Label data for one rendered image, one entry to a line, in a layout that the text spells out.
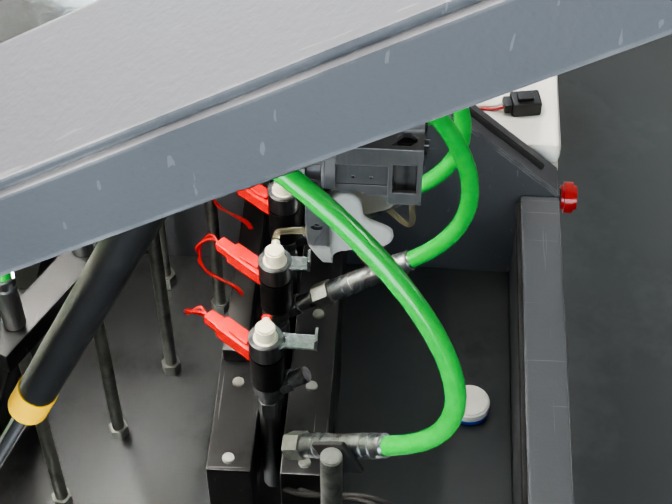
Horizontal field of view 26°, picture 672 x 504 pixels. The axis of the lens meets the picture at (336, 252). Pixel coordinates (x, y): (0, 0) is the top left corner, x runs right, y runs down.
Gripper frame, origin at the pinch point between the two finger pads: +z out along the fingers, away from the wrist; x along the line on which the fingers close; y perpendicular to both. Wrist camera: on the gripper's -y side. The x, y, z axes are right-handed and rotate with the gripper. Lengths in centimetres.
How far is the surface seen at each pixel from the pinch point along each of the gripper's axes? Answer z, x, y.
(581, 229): 121, 113, 39
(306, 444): 8.9, -11.4, -0.1
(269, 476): 30.4, -0.9, -4.6
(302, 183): -18.2, -11.1, 0.0
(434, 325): -10.1, -14.7, 8.2
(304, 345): 11.5, -0.4, -1.2
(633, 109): 121, 146, 51
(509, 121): 23.2, 38.2, 16.5
